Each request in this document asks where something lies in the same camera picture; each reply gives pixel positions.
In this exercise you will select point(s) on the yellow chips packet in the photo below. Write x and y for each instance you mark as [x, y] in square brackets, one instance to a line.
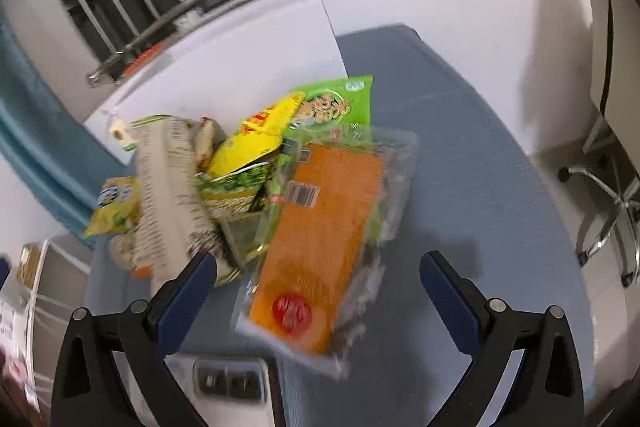
[118, 208]

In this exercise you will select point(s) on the yellow red snack packet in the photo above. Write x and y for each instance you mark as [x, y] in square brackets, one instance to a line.
[257, 136]

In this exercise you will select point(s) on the green pea snack packet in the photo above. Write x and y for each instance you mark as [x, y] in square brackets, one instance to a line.
[235, 193]

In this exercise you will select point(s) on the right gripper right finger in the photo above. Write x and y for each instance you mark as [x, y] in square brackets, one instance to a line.
[484, 329]

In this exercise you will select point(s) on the white storage box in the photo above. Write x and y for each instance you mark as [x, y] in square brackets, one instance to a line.
[228, 69]

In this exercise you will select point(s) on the green seaweed snack packet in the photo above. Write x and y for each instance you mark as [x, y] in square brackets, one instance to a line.
[175, 224]

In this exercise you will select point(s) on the white office chair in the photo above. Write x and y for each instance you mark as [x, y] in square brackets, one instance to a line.
[614, 91]

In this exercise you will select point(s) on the orange pen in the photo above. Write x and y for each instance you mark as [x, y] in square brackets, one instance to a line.
[143, 59]

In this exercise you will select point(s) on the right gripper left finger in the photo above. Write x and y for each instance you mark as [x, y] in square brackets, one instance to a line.
[150, 330]

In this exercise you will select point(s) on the smartphone with cartoon case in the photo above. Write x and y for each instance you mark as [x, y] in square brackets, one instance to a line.
[230, 391]

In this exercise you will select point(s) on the white beige snack packet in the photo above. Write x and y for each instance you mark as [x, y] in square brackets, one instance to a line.
[206, 141]

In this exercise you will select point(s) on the blue curtain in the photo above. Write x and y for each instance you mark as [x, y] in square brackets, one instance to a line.
[59, 160]

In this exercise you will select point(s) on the orange cracker clear packet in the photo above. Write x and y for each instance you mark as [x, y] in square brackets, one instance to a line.
[338, 195]

